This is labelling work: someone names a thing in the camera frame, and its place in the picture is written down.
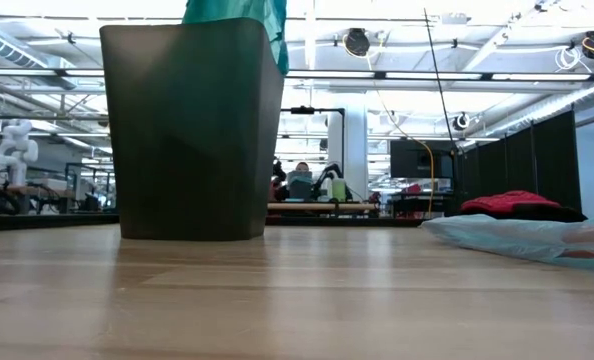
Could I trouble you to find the red and black work glove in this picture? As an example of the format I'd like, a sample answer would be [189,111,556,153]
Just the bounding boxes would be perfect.
[459,189,588,224]

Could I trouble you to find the black background desk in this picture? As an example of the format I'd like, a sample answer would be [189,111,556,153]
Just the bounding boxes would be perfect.
[389,192,458,219]

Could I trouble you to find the light blue plastic bags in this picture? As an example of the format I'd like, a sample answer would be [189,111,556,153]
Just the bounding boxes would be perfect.
[419,211,594,275]

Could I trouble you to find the black monitor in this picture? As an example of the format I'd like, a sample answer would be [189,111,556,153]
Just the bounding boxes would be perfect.
[389,138,456,180]

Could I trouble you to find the dark grey trash bin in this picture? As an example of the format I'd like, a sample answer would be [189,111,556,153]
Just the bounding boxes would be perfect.
[99,17,286,243]

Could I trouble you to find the teal plastic trash bag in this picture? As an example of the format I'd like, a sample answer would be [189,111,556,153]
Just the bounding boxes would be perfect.
[181,0,291,76]

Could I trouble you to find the black partition screen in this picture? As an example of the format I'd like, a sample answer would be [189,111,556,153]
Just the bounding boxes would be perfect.
[455,109,583,215]

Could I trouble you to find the grey blue box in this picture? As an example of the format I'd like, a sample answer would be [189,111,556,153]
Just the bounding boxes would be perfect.
[286,170,315,202]

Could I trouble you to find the green bottle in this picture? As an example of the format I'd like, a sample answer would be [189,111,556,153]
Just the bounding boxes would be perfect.
[330,177,348,203]

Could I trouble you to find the long black hanging cable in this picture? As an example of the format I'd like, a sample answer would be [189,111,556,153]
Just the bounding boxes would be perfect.
[423,9,459,151]

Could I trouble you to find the wooden background table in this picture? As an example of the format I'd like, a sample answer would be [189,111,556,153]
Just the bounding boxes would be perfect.
[266,201,378,212]

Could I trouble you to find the yellow cable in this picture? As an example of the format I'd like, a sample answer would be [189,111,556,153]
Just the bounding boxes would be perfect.
[366,54,436,216]

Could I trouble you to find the background workbench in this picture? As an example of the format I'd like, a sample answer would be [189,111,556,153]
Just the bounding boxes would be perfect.
[0,183,78,215]

